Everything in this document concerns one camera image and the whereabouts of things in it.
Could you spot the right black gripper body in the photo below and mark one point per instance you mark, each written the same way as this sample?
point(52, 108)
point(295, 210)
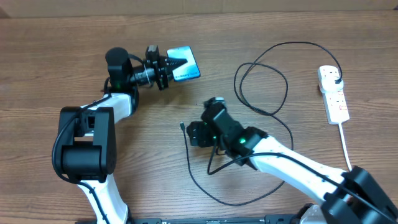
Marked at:
point(202, 132)

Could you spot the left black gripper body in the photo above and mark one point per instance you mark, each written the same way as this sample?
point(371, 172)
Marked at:
point(160, 73)

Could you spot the blue Samsung Galaxy smartphone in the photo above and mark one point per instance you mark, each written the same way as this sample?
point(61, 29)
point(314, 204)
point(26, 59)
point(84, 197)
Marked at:
point(189, 70)

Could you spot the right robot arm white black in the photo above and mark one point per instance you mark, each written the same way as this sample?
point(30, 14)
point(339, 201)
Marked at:
point(343, 196)

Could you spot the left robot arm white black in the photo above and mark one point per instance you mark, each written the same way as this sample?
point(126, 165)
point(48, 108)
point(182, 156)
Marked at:
point(85, 152)

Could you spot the white charger plug adapter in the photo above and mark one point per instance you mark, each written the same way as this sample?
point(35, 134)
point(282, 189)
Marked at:
point(329, 85)

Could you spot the white power strip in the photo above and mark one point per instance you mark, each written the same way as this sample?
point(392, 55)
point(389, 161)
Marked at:
point(335, 103)

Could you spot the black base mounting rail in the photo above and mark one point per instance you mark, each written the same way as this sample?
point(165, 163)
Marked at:
point(267, 219)

